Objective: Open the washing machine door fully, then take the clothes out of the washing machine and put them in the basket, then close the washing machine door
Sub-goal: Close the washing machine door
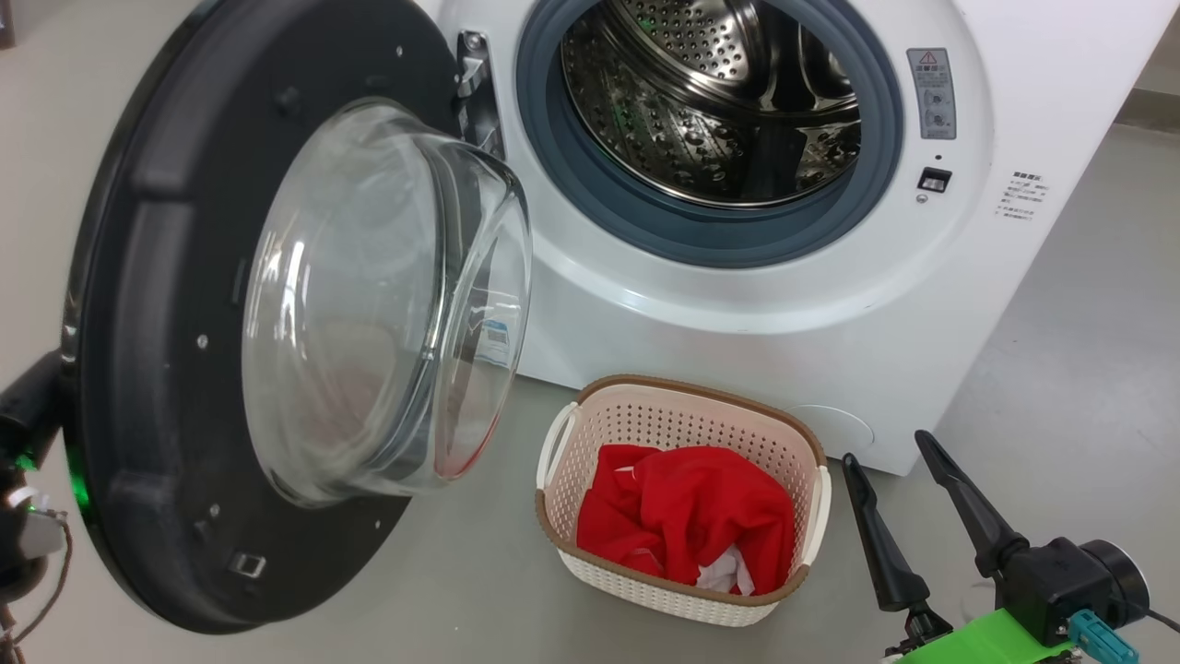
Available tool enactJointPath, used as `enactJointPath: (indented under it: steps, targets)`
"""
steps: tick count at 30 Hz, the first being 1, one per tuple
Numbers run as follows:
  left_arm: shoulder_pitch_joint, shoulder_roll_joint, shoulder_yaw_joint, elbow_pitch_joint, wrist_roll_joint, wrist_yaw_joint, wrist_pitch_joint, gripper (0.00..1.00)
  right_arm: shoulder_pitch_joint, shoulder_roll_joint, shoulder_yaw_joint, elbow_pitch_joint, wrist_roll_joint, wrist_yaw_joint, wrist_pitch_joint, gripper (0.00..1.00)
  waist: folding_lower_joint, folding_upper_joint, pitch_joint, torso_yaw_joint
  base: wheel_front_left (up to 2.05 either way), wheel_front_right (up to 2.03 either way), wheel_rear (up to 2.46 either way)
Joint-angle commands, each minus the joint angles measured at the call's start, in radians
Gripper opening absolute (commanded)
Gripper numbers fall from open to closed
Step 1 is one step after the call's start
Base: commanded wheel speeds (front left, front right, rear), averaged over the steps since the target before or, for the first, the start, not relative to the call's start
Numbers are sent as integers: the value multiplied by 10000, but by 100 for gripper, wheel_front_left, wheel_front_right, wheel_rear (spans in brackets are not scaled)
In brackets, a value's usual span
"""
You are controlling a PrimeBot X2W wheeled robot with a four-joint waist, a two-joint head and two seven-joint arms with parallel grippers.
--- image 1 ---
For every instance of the red and white garment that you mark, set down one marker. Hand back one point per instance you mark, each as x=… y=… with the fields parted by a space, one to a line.
x=608 y=516
x=719 y=507

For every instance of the small printed text sticker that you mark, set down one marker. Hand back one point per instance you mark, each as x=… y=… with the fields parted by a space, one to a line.
x=1020 y=195

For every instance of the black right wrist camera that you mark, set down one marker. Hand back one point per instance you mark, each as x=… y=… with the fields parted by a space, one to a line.
x=1060 y=581

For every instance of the stainless steel washer drum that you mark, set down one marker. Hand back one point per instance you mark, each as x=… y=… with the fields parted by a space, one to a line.
x=701 y=111

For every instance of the white front-load washing machine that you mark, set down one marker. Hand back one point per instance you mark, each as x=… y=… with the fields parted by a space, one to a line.
x=737 y=314

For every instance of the blue energy label sticker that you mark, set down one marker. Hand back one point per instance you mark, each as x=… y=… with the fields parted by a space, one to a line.
x=496 y=341

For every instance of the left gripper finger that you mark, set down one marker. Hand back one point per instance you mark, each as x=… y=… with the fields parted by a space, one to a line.
x=32 y=401

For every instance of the black door lock socket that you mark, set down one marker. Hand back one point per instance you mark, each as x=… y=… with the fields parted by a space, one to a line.
x=934 y=179

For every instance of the round white filter cover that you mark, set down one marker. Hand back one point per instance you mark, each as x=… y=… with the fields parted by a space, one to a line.
x=843 y=429

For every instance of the grey warning label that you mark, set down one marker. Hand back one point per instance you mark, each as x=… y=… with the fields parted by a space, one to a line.
x=931 y=92

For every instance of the grey rubber door gasket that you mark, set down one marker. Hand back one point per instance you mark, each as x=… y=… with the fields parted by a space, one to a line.
x=719 y=235

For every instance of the cream perforated laundry basket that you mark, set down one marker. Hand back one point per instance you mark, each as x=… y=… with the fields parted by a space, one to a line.
x=590 y=563

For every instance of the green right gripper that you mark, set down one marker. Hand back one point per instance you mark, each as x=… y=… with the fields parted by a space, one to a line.
x=996 y=646

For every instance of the black round glass washer door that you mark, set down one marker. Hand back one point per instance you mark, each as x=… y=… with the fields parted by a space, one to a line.
x=166 y=323

